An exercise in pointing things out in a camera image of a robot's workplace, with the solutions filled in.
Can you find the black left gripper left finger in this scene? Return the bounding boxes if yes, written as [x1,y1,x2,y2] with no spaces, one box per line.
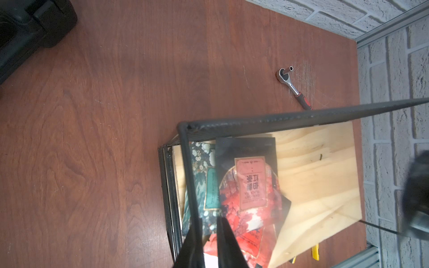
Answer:
[173,218,205,268]

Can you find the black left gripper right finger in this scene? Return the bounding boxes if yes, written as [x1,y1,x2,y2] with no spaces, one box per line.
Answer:
[217,217,248,268]

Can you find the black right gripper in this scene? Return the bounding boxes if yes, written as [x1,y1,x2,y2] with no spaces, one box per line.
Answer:
[402,150,429,240]

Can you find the red tea bag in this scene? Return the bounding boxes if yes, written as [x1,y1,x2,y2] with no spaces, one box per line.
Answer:
[204,137,290,268]

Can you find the green floral tea bag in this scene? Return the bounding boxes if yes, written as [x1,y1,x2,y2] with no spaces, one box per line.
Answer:
[189,142,221,243]

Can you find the yellow black pliers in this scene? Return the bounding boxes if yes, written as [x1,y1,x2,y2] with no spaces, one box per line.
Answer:
[289,243,320,264]

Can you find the red black ratchet wrench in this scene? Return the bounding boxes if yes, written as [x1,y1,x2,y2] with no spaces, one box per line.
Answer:
[276,66,313,111]

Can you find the black tool tray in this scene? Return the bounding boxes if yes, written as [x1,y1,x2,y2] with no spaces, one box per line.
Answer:
[1,0,78,83]

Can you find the aluminium front rail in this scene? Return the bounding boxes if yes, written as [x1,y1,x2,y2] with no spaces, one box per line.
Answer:
[333,244,381,268]

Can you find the black wire mesh wooden shelf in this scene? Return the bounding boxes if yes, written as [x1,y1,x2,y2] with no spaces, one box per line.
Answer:
[158,98,429,268]

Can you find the aluminium corner post right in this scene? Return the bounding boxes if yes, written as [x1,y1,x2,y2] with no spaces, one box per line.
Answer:
[355,1,429,48]

